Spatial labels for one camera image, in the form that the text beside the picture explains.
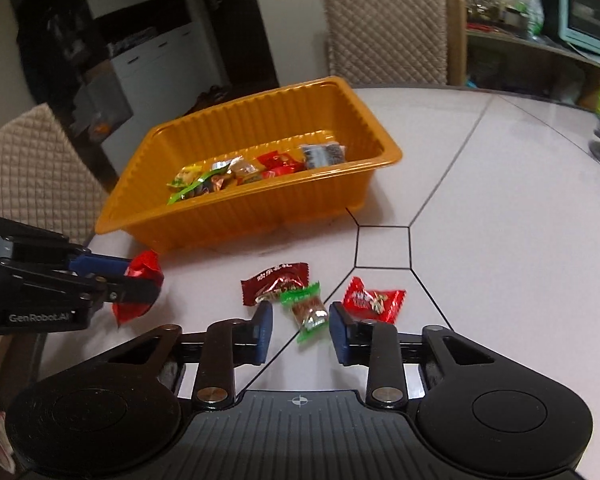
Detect dark red snack packet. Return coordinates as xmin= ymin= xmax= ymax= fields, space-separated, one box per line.
xmin=240 ymin=261 xmax=310 ymax=307

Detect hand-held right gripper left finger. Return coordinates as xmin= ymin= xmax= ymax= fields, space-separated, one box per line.
xmin=100 ymin=302 xmax=274 ymax=411

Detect white cabinet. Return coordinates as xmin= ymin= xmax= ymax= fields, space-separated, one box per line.
xmin=10 ymin=0 xmax=206 ymax=161

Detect wooden shelf unit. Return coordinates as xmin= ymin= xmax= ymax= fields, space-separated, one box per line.
xmin=462 ymin=22 xmax=600 ymax=111

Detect chair with quilted beige cover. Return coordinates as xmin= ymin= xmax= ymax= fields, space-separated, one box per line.
xmin=0 ymin=102 xmax=111 ymax=246
xmin=321 ymin=0 xmax=467 ymax=87

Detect tan snack packet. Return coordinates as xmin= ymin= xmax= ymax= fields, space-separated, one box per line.
xmin=227 ymin=156 xmax=264 ymax=186

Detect dark hanging jacket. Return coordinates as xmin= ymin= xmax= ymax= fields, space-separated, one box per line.
xmin=17 ymin=5 xmax=83 ymax=113

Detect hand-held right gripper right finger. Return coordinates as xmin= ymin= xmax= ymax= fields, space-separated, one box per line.
xmin=328 ymin=302 xmax=501 ymax=411

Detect red snack packet with picture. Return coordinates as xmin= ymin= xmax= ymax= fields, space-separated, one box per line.
xmin=343 ymin=276 xmax=407 ymax=327

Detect orange bag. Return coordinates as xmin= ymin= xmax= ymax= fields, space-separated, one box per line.
xmin=87 ymin=120 xmax=113 ymax=143

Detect shiny red snack packet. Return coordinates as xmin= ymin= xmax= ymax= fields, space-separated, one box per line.
xmin=112 ymin=249 xmax=165 ymax=328

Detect green brown snack packet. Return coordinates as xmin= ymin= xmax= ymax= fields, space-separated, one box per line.
xmin=197 ymin=159 xmax=234 ymax=196

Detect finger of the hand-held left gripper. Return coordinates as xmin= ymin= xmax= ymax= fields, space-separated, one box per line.
xmin=105 ymin=277 xmax=163 ymax=306
xmin=70 ymin=252 xmax=133 ymax=277

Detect dark clear snack packet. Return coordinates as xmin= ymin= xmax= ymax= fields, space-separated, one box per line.
xmin=298 ymin=142 xmax=347 ymax=170

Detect orange plastic tray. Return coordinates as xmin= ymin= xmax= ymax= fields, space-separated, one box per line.
xmin=94 ymin=76 xmax=403 ymax=253

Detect green white snack packet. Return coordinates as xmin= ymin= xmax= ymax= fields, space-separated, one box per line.
xmin=166 ymin=164 xmax=216 ymax=206

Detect green white bag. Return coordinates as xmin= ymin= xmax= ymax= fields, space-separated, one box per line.
xmin=517 ymin=0 xmax=546 ymax=38

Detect green brown candy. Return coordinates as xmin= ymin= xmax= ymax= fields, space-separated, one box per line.
xmin=279 ymin=281 xmax=331 ymax=345

